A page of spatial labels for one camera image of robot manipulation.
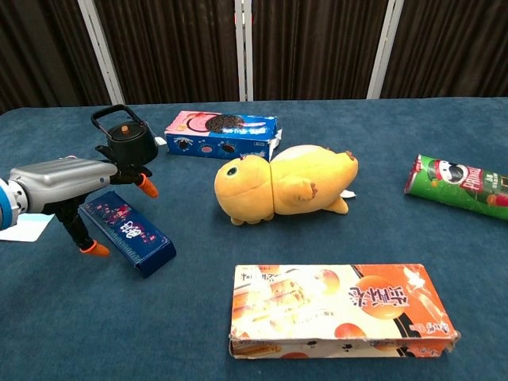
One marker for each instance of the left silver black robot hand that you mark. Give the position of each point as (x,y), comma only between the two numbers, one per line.
(63,178)

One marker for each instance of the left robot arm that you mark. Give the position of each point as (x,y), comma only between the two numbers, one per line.
(6,206)

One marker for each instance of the long white paper strip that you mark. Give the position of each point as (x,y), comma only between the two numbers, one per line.
(28,230)

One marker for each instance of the black teapot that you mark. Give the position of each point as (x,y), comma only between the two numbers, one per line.
(131,145)

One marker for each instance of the white teapot tag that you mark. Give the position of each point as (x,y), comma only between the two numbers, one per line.
(159,140)

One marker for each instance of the blue Oreo cookie box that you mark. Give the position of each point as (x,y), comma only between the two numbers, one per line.
(222,141)

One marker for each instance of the dark brown curtain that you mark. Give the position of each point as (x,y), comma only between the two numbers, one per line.
(178,47)

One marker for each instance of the yellow plush toy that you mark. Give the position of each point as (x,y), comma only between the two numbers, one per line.
(301,178)

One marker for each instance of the blue felt table cover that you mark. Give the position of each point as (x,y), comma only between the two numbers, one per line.
(357,238)

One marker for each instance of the orange cake box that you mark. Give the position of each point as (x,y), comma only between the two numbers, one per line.
(337,301)

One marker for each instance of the green Pringles can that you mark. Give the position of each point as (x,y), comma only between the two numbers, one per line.
(456,186)

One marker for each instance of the white partition frame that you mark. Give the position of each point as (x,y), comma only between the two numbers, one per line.
(103,51)
(383,51)
(243,51)

